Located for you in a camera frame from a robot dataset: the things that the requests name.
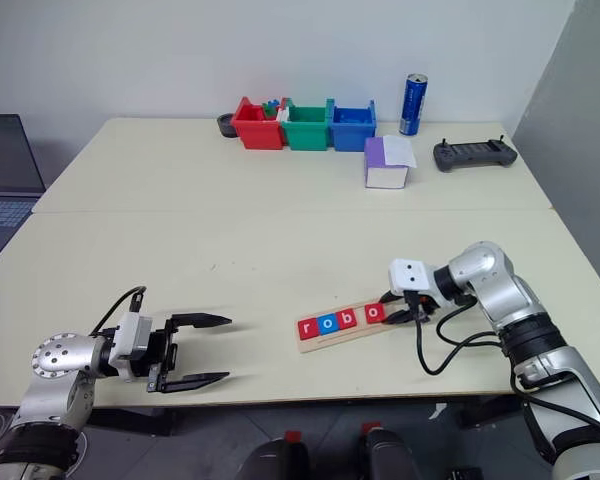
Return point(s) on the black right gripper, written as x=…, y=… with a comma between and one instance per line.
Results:
x=420, y=304

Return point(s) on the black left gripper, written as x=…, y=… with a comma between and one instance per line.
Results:
x=164, y=350

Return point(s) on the red letter o tile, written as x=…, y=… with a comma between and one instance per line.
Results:
x=373, y=313

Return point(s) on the red letter b tile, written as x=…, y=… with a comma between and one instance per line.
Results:
x=347, y=320

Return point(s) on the wooden letter tray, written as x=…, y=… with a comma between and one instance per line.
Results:
x=340, y=341

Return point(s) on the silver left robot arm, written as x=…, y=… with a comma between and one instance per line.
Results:
x=60, y=357

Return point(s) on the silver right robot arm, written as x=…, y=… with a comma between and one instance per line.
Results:
x=505, y=290

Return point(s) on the blue letter o tile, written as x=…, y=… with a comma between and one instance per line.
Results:
x=327, y=325

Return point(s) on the red letter r tile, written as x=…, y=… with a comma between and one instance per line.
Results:
x=308, y=329

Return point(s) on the black table foot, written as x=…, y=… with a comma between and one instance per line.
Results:
x=130, y=421

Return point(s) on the white floor scrap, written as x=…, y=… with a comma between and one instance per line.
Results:
x=437, y=411

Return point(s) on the red floor tape mark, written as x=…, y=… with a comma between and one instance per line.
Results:
x=293, y=436
x=372, y=428

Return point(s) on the purple and white box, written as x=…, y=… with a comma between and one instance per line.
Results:
x=385, y=176

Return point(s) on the dark rounded shape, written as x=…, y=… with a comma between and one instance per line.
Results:
x=390, y=455
x=275, y=462

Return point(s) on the dark grey handheld controller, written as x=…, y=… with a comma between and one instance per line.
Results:
x=475, y=156

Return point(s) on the blue plastic bin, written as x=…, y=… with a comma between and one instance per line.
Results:
x=352, y=137

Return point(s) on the green plastic bin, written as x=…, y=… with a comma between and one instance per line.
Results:
x=306, y=137

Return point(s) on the blue drink can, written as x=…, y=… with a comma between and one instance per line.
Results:
x=412, y=105

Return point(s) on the red plastic bin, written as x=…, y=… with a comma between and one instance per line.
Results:
x=257, y=135

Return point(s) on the white block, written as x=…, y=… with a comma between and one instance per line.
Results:
x=281, y=115

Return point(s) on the black round holder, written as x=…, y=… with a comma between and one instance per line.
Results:
x=226, y=127

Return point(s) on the green toy brick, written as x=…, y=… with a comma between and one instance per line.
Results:
x=269, y=111

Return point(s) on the grey laptop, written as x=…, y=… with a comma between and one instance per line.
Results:
x=5, y=160

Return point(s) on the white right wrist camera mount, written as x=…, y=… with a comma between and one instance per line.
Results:
x=410, y=272

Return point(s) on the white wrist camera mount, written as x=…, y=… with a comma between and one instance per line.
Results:
x=125, y=337
x=410, y=272

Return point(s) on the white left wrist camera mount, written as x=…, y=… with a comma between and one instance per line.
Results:
x=125, y=337

